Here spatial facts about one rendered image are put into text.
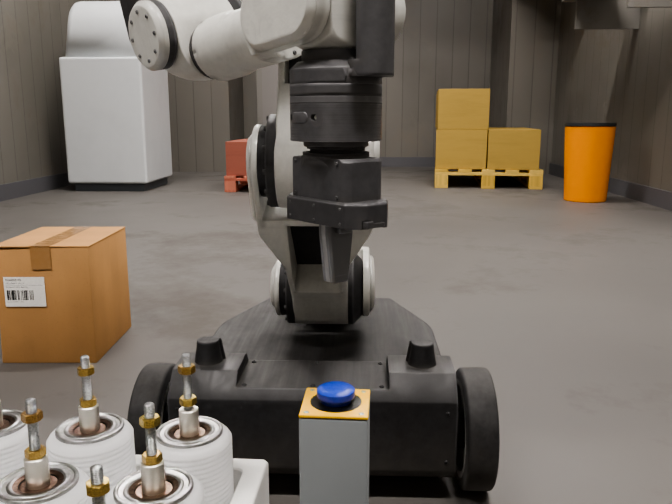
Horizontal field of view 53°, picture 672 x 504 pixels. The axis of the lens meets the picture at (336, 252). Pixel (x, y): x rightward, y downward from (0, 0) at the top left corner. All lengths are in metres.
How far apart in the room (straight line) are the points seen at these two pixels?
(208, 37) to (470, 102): 5.27
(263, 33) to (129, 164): 5.20
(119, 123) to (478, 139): 3.02
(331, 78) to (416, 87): 7.92
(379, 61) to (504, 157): 5.40
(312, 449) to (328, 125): 0.32
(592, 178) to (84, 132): 4.00
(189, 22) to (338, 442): 0.49
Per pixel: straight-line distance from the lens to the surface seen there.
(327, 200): 0.63
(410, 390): 1.07
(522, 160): 6.00
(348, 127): 0.61
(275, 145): 0.98
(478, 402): 1.08
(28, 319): 1.83
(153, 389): 1.12
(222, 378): 1.09
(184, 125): 7.82
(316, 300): 1.23
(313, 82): 0.62
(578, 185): 5.18
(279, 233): 1.06
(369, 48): 0.60
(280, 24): 0.63
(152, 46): 0.82
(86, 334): 1.79
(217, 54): 0.76
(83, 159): 5.96
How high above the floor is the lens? 0.61
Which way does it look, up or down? 11 degrees down
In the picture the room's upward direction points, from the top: straight up
